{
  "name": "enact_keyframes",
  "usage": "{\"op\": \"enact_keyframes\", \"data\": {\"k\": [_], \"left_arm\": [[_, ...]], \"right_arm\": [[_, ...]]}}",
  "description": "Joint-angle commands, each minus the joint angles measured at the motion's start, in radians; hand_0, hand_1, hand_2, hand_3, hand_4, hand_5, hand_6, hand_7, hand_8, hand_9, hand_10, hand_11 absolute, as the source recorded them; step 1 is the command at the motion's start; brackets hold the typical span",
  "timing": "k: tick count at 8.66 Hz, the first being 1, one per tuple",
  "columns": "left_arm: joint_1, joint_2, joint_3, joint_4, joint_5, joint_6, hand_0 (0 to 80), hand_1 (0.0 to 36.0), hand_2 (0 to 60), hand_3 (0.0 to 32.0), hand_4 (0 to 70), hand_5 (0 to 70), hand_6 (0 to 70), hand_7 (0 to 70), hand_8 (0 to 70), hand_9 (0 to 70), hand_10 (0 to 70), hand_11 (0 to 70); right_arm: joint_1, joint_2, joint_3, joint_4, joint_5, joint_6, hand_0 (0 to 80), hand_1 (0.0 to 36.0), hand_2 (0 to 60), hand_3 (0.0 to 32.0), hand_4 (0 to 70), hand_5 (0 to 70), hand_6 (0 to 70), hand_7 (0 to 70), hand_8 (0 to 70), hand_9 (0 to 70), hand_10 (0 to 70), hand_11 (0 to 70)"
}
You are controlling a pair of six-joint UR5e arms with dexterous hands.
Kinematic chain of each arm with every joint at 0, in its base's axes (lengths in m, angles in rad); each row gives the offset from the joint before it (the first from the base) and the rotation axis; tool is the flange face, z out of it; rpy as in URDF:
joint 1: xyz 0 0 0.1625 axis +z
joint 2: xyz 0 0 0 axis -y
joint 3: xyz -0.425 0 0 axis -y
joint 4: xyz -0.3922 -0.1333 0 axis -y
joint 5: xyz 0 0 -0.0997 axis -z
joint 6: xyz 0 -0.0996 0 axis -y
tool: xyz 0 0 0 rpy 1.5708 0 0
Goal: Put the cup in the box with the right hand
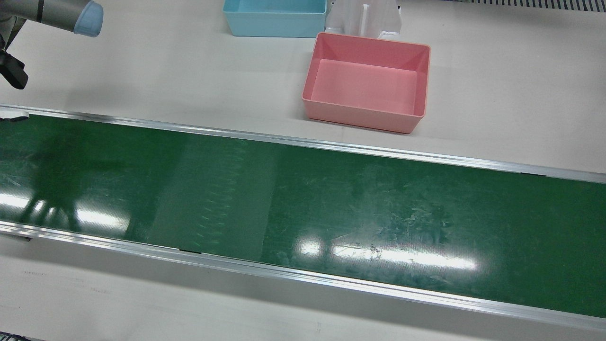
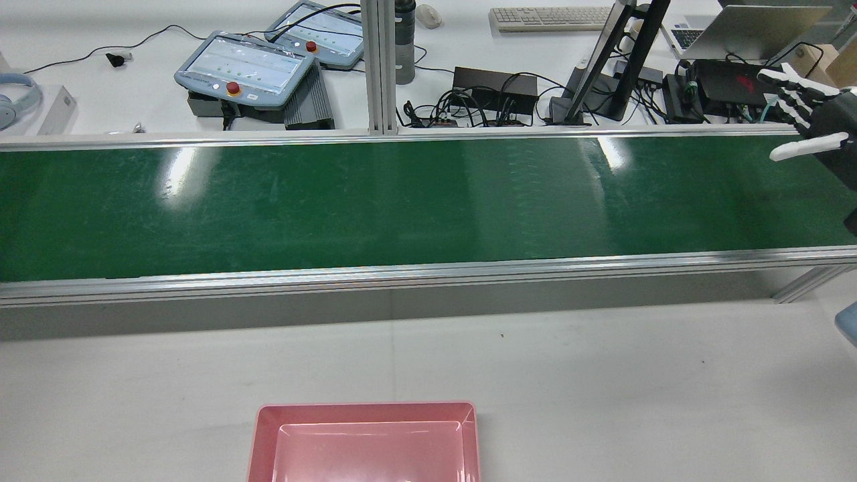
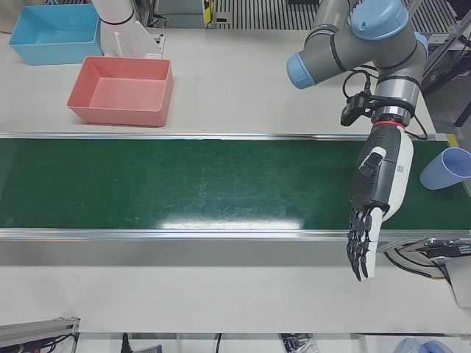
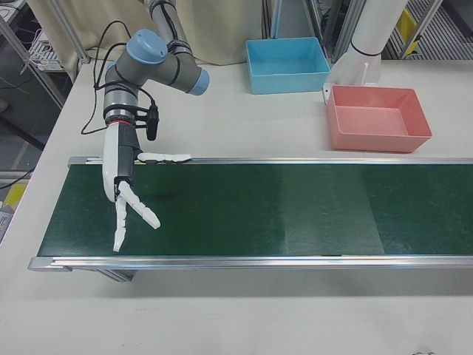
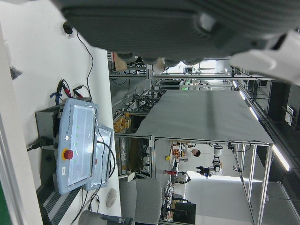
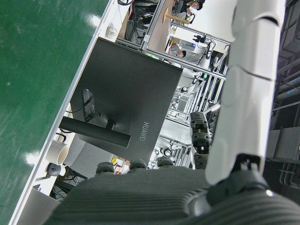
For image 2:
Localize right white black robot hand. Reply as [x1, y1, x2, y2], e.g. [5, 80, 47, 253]
[757, 64, 857, 185]

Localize brown cardboard box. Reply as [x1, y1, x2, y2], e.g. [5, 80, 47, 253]
[811, 44, 857, 89]

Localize black adapter box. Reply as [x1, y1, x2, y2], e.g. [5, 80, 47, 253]
[663, 72, 705, 125]

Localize black power supply box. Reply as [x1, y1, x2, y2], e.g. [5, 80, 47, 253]
[453, 66, 538, 108]

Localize grey finned heat sink box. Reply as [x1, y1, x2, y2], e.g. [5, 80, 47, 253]
[284, 62, 335, 131]

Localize pink plastic box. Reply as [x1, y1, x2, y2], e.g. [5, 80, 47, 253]
[247, 402, 481, 482]

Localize white cardboard box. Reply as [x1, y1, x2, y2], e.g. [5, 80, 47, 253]
[37, 85, 78, 137]

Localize silver laptop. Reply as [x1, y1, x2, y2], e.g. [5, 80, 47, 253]
[659, 5, 834, 62]

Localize black mini computer red logo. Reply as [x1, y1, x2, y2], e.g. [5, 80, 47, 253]
[692, 59, 784, 111]

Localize black usb hub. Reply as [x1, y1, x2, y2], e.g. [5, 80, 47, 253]
[626, 64, 664, 88]

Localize black monitor stand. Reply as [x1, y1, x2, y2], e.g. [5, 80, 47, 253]
[549, 0, 672, 125]

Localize white ceramic mug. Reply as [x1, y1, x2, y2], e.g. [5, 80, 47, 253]
[619, 17, 647, 54]

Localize black computer monitor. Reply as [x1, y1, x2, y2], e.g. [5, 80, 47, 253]
[566, 0, 637, 125]

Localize white computer keyboard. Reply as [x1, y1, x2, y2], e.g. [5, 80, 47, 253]
[489, 7, 613, 33]

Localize dark grey water bottle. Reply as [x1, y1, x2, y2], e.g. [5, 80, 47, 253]
[394, 0, 417, 85]

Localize grey blue teach pendant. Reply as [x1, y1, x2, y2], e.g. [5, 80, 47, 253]
[174, 30, 315, 110]
[264, 0, 366, 70]

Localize light blue headphones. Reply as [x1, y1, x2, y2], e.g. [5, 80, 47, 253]
[0, 72, 43, 131]

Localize black cable bundle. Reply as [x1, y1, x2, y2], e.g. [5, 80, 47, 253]
[400, 70, 556, 128]

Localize green conveyor belt aluminium frame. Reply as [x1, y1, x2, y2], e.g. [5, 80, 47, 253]
[0, 124, 857, 309]

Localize aluminium profile post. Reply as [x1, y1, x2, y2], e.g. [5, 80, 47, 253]
[360, 0, 398, 135]

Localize black teach pendant cable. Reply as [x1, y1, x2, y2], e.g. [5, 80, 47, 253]
[271, 3, 362, 44]

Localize black cable with plug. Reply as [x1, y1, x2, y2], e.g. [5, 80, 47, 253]
[23, 25, 225, 74]

